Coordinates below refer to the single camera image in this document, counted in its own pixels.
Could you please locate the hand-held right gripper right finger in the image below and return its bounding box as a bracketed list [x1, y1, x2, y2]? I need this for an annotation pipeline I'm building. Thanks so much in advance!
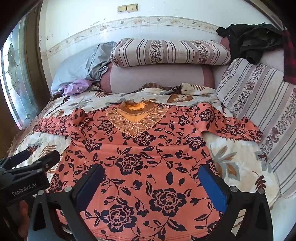
[198, 164, 274, 241]

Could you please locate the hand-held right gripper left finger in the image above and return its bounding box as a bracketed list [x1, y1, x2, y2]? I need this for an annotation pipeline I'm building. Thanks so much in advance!
[27, 163, 105, 241]

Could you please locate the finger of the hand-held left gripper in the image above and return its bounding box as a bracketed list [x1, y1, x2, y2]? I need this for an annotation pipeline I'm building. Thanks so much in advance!
[5, 149, 31, 168]
[30, 150, 61, 174]

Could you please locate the orange floral shirt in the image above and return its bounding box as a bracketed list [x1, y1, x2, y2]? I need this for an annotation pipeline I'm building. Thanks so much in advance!
[35, 100, 264, 241]

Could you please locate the dark clothes pile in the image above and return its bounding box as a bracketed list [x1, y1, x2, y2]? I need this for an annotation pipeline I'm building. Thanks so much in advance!
[216, 22, 287, 65]

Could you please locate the person's left hand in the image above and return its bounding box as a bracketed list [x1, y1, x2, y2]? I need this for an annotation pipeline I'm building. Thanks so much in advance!
[17, 200, 31, 234]

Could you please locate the leaf print blanket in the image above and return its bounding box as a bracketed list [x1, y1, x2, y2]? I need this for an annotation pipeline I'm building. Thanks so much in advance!
[8, 82, 281, 209]

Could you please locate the purple cloth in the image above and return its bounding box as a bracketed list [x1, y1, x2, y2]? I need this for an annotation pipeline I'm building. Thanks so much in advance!
[55, 79, 92, 95]

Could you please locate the stained glass window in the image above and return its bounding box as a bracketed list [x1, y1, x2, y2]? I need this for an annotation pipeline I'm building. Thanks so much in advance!
[1, 19, 40, 127]

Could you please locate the light blue pillow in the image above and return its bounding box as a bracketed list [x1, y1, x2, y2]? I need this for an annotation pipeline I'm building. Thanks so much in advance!
[51, 44, 102, 94]

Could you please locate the large striped floral cushion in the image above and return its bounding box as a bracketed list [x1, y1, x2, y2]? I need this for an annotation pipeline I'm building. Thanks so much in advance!
[215, 57, 296, 200]

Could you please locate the grey satin cloth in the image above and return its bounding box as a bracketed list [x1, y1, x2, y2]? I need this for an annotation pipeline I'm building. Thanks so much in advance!
[89, 42, 117, 81]

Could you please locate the small striped floral pillow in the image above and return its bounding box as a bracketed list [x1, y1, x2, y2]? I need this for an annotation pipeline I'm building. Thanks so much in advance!
[110, 38, 232, 67]

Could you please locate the red plaid cloth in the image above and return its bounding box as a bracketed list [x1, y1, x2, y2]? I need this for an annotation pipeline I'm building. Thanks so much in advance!
[282, 29, 296, 84]

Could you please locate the wooden window frame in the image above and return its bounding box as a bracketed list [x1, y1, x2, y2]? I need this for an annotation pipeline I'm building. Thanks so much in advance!
[23, 0, 55, 102]

